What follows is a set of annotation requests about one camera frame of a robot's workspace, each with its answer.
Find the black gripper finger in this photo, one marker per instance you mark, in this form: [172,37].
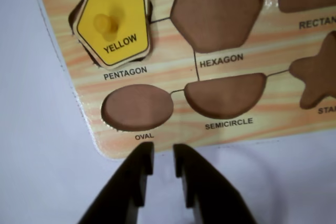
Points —
[123,190]
[210,195]

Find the yellow pentagon puzzle piece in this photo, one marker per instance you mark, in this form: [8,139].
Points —
[113,6]

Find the wooden shape puzzle board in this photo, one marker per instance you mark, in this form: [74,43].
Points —
[168,72]

